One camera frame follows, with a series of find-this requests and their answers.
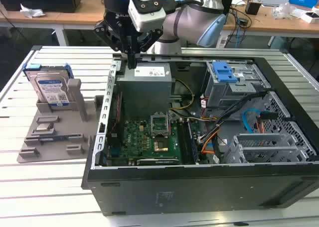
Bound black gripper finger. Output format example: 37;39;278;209
132;28;164;70
94;19;133;70

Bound hard disk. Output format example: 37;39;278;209
22;64;74;108

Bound blue SATA wire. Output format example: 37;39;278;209
243;109;265;135

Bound grey metal disk bay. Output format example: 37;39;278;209
220;133;312;164

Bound wooden desk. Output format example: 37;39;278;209
0;0;319;47

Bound grey power supply unit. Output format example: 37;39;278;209
116;64;175;113

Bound crumpled white paper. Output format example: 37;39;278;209
19;3;46;19

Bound blue plastic drive latch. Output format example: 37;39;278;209
212;60;237;83

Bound metal socket cover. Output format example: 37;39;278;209
150;112;169;137

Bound socket locking lever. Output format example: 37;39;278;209
166;110;172;139

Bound green motherboard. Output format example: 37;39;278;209
107;118;200;167

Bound grey parts rack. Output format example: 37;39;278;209
16;78;105;164

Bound CPU socket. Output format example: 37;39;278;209
152;134;170;153

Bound black RAM slot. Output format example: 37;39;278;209
177;119;187;163

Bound dark blue RAM stick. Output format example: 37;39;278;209
185;119;200;163

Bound silver CPU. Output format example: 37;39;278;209
35;123;53;132

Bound black graphics card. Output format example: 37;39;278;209
128;157;180;166

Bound black PC case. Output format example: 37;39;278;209
81;53;319;217

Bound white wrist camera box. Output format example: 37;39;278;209
128;0;167;33

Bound yellow black wires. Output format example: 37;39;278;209
168;79;195;111

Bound black sleeved cable bundle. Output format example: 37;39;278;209
198;89;275;143

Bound multicolour power wire black plug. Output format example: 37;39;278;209
254;111;279;134

